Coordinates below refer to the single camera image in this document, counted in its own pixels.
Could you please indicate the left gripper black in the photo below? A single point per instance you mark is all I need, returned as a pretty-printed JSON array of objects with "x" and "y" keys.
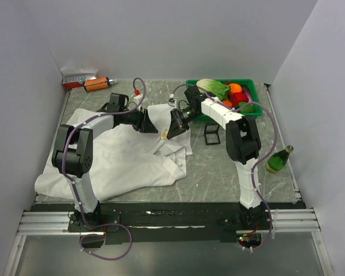
[{"x": 144, "y": 124}]

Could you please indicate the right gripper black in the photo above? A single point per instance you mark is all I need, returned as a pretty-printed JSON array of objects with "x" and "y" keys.
[{"x": 177, "y": 126}]

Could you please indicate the gold brooch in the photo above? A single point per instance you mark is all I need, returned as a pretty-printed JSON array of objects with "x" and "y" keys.
[{"x": 164, "y": 135}]

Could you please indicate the white garment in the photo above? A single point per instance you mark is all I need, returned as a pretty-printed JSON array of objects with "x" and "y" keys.
[{"x": 125, "y": 159}]

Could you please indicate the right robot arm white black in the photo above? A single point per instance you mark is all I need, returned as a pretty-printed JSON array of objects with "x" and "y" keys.
[{"x": 241, "y": 140}]

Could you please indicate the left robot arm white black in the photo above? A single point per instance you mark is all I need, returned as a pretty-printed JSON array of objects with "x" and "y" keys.
[{"x": 73, "y": 152}]

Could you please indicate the toy orange bell pepper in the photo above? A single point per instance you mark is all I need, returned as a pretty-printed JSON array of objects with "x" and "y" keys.
[{"x": 227, "y": 104}]

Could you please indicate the toy cabbage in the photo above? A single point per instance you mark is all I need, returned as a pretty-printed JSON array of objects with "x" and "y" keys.
[{"x": 214, "y": 87}]

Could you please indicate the orange cylinder tool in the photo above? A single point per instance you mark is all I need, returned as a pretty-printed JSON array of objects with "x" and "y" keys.
[{"x": 98, "y": 84}]

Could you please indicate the toy red bell pepper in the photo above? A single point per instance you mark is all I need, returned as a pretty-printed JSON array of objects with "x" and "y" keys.
[{"x": 237, "y": 98}]

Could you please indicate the toy orange fruit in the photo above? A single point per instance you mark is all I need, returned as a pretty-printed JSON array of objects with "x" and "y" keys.
[{"x": 234, "y": 88}]

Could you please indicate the toy green bell pepper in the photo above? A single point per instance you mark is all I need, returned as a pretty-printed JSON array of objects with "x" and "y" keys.
[{"x": 247, "y": 108}]

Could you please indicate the toy purple eggplant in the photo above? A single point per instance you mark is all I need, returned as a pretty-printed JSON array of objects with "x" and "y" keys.
[{"x": 247, "y": 92}]

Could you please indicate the red white carton box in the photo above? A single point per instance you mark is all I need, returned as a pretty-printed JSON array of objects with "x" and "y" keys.
[{"x": 76, "y": 78}]

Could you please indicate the green glass bottle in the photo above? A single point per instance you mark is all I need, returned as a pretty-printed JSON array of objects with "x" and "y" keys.
[{"x": 279, "y": 159}]

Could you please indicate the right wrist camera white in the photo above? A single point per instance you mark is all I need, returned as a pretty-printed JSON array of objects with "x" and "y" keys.
[{"x": 172, "y": 101}]

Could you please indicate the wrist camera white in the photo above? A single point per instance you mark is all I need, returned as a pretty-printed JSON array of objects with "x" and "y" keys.
[
  {"x": 172, "y": 101},
  {"x": 139, "y": 97}
]

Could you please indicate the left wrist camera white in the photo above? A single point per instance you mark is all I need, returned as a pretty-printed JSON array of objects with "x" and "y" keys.
[{"x": 139, "y": 97}]

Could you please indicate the small black frame stand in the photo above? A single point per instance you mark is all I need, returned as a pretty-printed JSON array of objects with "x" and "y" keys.
[{"x": 211, "y": 133}]

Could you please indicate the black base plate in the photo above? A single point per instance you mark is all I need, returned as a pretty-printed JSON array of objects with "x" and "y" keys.
[{"x": 165, "y": 222}]

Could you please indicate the aluminium rail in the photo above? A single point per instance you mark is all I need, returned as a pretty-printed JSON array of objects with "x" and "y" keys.
[{"x": 58, "y": 223}]

